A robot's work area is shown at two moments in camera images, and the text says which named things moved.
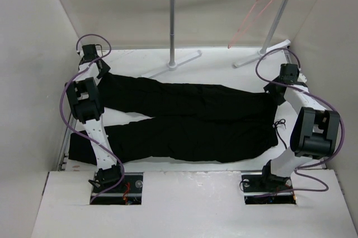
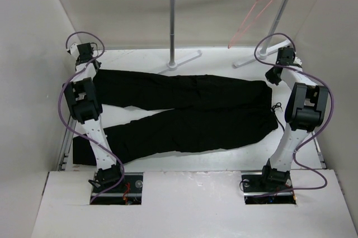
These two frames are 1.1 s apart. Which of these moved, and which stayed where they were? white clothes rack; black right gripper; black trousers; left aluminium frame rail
Moved: black trousers; black right gripper
Stayed: white clothes rack; left aluminium frame rail
